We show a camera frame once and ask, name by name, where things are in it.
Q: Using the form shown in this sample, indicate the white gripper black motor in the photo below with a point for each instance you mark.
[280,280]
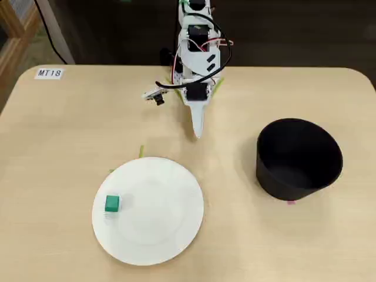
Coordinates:
[197,93]

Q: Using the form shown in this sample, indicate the green cube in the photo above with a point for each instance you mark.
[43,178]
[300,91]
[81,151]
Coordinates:
[112,204]

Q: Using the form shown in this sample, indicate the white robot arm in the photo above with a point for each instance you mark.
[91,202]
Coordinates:
[196,55]

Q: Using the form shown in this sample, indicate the black round bin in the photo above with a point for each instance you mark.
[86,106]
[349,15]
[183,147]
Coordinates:
[293,164]

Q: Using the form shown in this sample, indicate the white paper plate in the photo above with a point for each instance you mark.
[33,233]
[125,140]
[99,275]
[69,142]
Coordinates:
[158,217]

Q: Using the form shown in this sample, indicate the white MT18 label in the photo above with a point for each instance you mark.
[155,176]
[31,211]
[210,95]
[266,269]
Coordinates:
[49,73]

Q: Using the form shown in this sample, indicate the wrist camera on white bracket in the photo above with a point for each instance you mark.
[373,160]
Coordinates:
[155,94]

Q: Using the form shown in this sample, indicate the white post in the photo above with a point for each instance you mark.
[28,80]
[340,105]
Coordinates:
[57,35]

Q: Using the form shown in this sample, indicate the wooden furniture frame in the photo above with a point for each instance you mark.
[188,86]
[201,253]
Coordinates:
[16,44]

